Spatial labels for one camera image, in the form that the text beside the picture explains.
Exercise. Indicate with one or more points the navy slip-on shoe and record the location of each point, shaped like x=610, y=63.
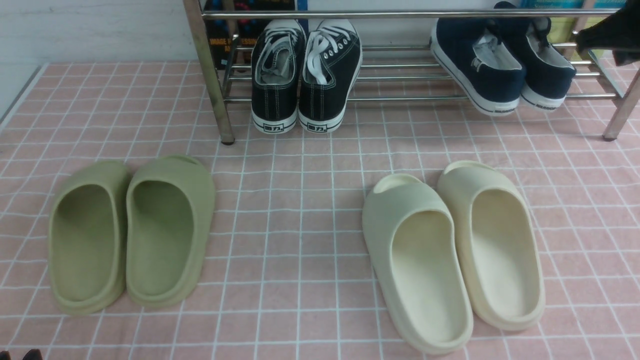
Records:
x=473, y=53
x=549, y=74

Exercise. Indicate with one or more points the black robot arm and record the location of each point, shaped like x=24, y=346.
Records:
x=619, y=32

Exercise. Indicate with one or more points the dark book behind rack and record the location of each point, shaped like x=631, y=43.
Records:
x=248, y=30

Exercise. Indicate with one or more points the metal shoe rack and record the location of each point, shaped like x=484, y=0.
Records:
x=218, y=89

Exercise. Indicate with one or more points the pink checkered floor mat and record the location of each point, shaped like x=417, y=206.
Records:
x=286, y=272

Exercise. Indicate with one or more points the left cream foam slipper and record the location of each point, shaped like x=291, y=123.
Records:
x=409, y=235

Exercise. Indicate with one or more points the cream foam slipper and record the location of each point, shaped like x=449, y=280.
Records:
x=409, y=235
x=495, y=245

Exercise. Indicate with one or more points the right black canvas sneaker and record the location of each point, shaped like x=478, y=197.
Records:
x=331, y=66

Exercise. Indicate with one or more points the black canvas sneaker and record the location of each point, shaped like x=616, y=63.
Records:
x=331, y=66
x=276, y=65

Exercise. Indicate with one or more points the left black canvas sneaker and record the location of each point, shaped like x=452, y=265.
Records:
x=276, y=65

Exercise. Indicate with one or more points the right olive green slipper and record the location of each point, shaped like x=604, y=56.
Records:
x=170, y=204

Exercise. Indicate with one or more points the olive green slipper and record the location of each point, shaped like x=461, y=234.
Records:
x=170, y=204
x=87, y=236

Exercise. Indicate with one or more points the right cream foam slipper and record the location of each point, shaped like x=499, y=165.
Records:
x=495, y=245

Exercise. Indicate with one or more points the left olive green slipper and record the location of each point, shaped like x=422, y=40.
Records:
x=87, y=236

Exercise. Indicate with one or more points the dark object bottom left corner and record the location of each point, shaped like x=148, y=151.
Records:
x=33, y=354

